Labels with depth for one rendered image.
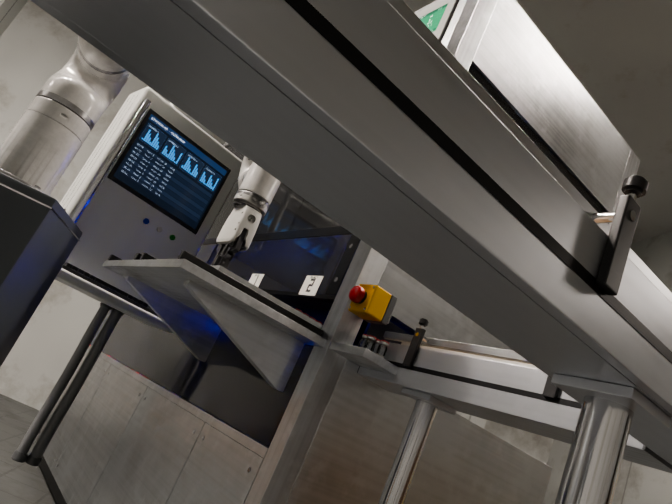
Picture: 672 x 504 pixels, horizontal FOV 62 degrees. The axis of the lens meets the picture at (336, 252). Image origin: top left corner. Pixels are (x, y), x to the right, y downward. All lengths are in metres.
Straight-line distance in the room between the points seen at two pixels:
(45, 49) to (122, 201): 3.52
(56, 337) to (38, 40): 2.52
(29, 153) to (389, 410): 1.00
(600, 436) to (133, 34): 0.56
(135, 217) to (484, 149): 1.85
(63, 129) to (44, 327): 3.65
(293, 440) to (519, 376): 0.53
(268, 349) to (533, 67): 1.23
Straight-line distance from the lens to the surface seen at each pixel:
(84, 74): 1.38
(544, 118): 1.98
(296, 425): 1.32
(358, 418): 1.42
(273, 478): 1.32
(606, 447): 0.66
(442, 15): 1.92
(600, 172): 2.23
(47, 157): 1.24
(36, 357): 4.82
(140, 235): 2.19
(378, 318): 1.29
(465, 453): 1.71
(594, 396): 0.67
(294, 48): 0.33
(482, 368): 1.14
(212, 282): 1.19
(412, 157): 0.37
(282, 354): 1.38
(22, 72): 5.50
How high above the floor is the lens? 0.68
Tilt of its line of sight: 17 degrees up
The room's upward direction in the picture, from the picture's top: 24 degrees clockwise
